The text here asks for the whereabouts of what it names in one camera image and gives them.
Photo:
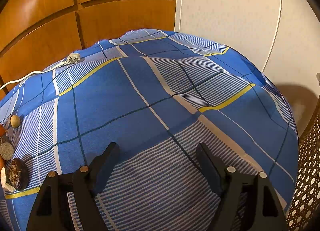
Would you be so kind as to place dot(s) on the blue plaid tablecloth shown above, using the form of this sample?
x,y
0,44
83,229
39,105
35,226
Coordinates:
x,y
157,94

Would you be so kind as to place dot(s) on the small beige round fruit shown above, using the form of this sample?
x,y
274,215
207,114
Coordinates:
x,y
15,121

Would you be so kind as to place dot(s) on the wooden wardrobe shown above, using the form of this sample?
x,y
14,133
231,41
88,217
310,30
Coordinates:
x,y
36,33

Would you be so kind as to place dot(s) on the brown perforated basket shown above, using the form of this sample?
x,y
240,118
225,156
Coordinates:
x,y
304,210

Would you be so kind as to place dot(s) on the dark cut eggplant piece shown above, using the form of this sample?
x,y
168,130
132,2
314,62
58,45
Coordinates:
x,y
6,148

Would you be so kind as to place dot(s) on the beige cut fruit piece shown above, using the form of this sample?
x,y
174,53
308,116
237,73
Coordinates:
x,y
5,185

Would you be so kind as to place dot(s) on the orange tangerine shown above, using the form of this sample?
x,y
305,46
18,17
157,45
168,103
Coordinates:
x,y
2,130

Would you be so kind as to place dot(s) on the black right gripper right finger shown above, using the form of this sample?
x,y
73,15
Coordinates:
x,y
247,202

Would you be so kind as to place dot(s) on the white power plug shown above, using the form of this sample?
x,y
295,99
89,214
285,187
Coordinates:
x,y
73,58

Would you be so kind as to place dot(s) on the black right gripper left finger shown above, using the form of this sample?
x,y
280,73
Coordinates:
x,y
51,210

